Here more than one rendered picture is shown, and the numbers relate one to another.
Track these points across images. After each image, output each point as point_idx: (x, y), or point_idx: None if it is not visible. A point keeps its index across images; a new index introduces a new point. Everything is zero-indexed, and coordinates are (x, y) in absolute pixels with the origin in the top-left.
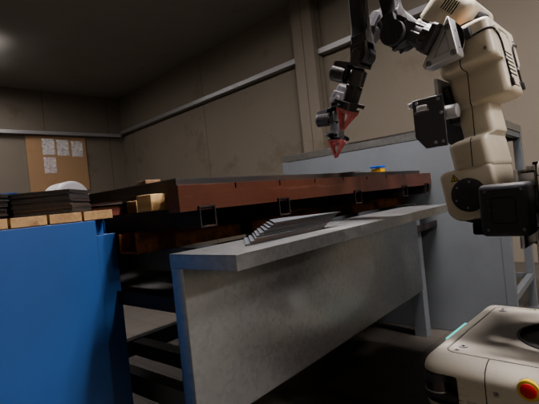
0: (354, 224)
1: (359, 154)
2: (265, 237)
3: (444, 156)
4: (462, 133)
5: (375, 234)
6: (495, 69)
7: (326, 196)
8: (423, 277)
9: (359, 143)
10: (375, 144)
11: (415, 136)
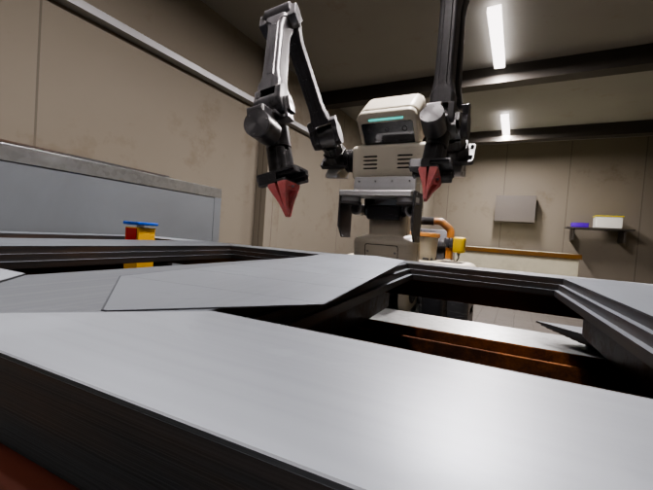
0: (533, 332)
1: (12, 173)
2: None
3: (170, 220)
4: (346, 222)
5: None
6: (419, 188)
7: (375, 297)
8: None
9: (17, 149)
10: (61, 165)
11: (138, 178)
